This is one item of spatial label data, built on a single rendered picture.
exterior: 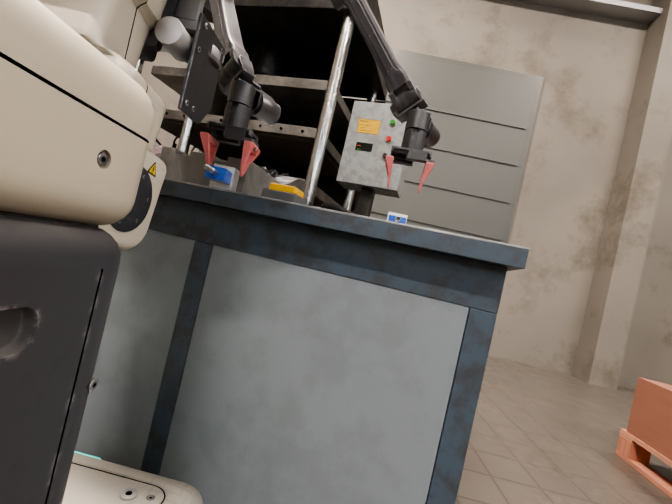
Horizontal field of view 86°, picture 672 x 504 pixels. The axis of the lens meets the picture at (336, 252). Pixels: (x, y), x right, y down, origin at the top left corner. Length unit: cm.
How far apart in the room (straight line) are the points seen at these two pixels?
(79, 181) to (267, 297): 59
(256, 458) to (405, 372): 38
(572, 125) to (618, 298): 206
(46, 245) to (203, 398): 70
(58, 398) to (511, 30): 546
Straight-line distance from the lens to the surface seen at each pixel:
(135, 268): 104
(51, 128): 27
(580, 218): 514
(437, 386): 77
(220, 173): 83
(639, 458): 269
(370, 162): 174
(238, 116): 88
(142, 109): 34
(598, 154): 539
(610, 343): 500
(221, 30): 107
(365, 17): 113
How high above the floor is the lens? 71
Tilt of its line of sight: 1 degrees up
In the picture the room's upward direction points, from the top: 13 degrees clockwise
